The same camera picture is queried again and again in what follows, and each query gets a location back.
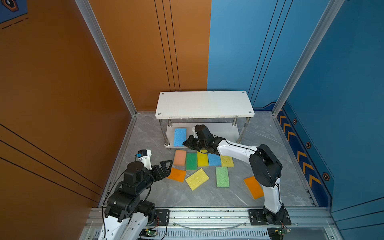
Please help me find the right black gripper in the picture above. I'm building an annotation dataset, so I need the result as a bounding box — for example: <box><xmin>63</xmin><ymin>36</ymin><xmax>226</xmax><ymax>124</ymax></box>
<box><xmin>180</xmin><ymin>134</ymin><xmax>207</xmax><ymax>152</ymax></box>

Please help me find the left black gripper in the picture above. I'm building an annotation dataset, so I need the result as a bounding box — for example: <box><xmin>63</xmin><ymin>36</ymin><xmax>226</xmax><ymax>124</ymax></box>
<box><xmin>136</xmin><ymin>158</ymin><xmax>172</xmax><ymax>196</ymax></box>

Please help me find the blue sponge row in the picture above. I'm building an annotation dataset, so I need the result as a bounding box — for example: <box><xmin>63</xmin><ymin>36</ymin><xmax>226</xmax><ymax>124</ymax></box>
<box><xmin>208</xmin><ymin>154</ymin><xmax>222</xmax><ymax>167</ymax></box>
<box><xmin>174</xmin><ymin>128</ymin><xmax>187</xmax><ymax>147</ymax></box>

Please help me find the pale yellow sponge row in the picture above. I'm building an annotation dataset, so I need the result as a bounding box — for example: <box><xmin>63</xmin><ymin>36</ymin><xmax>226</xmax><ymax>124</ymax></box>
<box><xmin>220</xmin><ymin>156</ymin><xmax>234</xmax><ymax>168</ymax></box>

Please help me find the light green sponge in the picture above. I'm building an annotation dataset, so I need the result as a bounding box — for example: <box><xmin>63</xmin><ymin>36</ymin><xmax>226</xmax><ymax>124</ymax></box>
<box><xmin>216</xmin><ymin>167</ymin><xmax>230</xmax><ymax>188</ymax></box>

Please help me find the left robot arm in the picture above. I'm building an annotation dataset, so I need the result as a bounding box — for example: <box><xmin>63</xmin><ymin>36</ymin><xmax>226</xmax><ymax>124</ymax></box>
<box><xmin>98</xmin><ymin>160</ymin><xmax>173</xmax><ymax>240</ymax></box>

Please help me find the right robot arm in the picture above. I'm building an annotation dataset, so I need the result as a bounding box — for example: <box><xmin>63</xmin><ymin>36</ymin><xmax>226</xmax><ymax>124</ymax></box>
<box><xmin>183</xmin><ymin>125</ymin><xmax>292</xmax><ymax>226</ymax></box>

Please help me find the white two-tier shelf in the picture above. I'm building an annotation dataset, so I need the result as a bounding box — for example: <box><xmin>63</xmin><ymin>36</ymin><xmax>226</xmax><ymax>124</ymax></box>
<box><xmin>156</xmin><ymin>91</ymin><xmax>255</xmax><ymax>149</ymax></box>

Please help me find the orange sponge left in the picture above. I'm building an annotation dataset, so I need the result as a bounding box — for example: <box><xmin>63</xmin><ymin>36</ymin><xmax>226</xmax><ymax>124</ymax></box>
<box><xmin>167</xmin><ymin>168</ymin><xmax>187</xmax><ymax>183</ymax></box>

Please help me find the orange sponge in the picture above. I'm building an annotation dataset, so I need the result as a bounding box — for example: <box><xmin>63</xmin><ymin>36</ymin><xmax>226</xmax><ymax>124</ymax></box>
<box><xmin>244</xmin><ymin>177</ymin><xmax>264</xmax><ymax>200</ymax></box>
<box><xmin>167</xmin><ymin>168</ymin><xmax>187</xmax><ymax>183</ymax></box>

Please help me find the dark green sponge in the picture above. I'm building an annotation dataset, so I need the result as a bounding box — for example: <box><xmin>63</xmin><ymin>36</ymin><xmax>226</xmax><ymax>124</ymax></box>
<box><xmin>186</xmin><ymin>153</ymin><xmax>198</xmax><ymax>171</ymax></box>

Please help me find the pink sponge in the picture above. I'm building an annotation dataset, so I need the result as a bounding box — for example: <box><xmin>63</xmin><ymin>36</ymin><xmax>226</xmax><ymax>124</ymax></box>
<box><xmin>174</xmin><ymin>150</ymin><xmax>187</xmax><ymax>167</ymax></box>

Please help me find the bright yellow sponge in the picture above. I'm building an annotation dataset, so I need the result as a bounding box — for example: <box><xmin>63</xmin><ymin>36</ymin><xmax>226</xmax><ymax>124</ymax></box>
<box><xmin>197</xmin><ymin>151</ymin><xmax>209</xmax><ymax>168</ymax></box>

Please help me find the pale yellow sponge tilted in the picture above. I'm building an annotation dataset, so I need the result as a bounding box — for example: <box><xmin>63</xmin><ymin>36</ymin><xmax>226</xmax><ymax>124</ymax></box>
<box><xmin>186</xmin><ymin>169</ymin><xmax>210</xmax><ymax>191</ymax></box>

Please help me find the green circuit board left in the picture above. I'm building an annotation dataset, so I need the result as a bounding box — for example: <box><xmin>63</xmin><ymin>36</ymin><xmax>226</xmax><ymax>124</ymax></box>
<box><xmin>139</xmin><ymin>229</ymin><xmax>158</xmax><ymax>239</ymax></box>

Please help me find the orange sponge right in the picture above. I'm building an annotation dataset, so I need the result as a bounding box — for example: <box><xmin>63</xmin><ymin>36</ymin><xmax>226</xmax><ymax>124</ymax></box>
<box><xmin>244</xmin><ymin>177</ymin><xmax>264</xmax><ymax>200</ymax></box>

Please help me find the circuit board right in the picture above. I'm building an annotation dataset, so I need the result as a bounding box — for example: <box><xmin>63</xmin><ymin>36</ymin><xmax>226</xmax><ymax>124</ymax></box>
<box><xmin>267</xmin><ymin>228</ymin><xmax>291</xmax><ymax>240</ymax></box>

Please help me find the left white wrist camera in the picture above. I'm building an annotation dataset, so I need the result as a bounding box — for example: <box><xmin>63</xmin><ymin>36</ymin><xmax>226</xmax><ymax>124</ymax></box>
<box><xmin>136</xmin><ymin>150</ymin><xmax>152</xmax><ymax>170</ymax></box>

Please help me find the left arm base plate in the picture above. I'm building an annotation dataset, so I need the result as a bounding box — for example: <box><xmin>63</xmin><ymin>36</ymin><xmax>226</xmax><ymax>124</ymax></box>
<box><xmin>147</xmin><ymin>208</ymin><xmax>170</xmax><ymax>227</ymax></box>

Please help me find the aluminium front rail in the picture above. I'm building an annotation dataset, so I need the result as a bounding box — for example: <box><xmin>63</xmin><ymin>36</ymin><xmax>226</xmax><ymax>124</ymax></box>
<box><xmin>80</xmin><ymin>207</ymin><xmax>343</xmax><ymax>240</ymax></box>

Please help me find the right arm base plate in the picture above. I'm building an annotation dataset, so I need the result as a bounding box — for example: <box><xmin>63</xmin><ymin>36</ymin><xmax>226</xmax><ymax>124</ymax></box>
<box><xmin>248</xmin><ymin>207</ymin><xmax>292</xmax><ymax>226</ymax></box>

